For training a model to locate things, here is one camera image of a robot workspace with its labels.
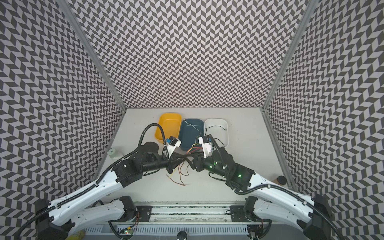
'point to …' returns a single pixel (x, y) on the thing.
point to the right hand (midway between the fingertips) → (188, 155)
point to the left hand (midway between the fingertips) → (185, 158)
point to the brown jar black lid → (280, 179)
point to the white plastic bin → (218, 129)
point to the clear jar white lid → (114, 154)
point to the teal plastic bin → (190, 130)
